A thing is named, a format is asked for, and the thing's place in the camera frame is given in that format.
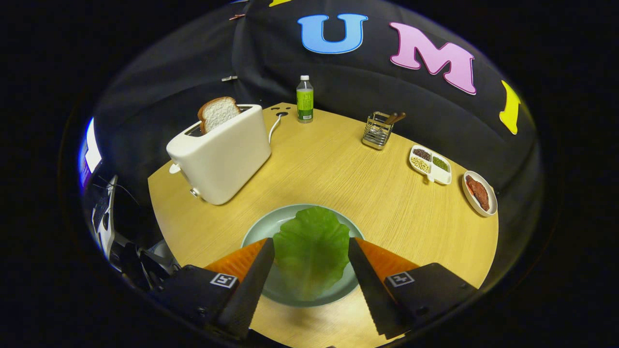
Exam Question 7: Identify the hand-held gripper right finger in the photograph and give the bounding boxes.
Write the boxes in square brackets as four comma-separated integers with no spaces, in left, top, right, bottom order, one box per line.
[348,237,479,340]

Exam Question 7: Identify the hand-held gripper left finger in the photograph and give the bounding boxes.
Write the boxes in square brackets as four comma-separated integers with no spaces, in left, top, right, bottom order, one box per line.
[150,237,275,341]

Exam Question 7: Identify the green lettuce leaf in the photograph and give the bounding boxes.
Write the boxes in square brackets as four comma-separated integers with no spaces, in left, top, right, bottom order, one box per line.
[272,206,351,300]

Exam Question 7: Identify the bread slice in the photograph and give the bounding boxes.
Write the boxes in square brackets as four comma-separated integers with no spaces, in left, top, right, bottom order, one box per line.
[197,96,241,135]

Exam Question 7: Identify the pale green round plate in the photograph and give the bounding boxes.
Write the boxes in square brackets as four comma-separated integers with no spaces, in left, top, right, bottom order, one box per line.
[241,203,366,307]

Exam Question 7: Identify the white toaster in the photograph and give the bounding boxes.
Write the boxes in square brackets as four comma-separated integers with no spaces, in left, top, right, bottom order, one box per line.
[166,104,272,206]

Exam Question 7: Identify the white divided dish of beans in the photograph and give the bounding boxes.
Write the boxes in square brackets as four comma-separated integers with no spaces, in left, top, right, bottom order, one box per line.
[409,144,453,186]

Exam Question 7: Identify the red meat slice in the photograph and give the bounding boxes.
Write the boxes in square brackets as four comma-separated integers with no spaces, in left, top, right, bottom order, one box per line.
[465,175,490,212]

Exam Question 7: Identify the small white meat plate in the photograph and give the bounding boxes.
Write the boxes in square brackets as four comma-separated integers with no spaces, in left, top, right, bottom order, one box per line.
[462,170,498,217]

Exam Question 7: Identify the green label plastic bottle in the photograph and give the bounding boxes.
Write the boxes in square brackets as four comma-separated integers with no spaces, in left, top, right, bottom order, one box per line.
[296,75,314,123]

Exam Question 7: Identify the lit screen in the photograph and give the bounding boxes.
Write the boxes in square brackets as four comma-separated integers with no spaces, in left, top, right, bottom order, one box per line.
[80,118,102,187]

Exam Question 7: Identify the metal wire holder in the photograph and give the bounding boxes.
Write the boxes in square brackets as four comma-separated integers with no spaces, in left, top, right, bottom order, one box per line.
[362,111,395,150]

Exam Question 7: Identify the white toaster cable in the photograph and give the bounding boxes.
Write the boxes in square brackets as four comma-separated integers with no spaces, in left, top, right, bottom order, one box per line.
[268,114,283,145]

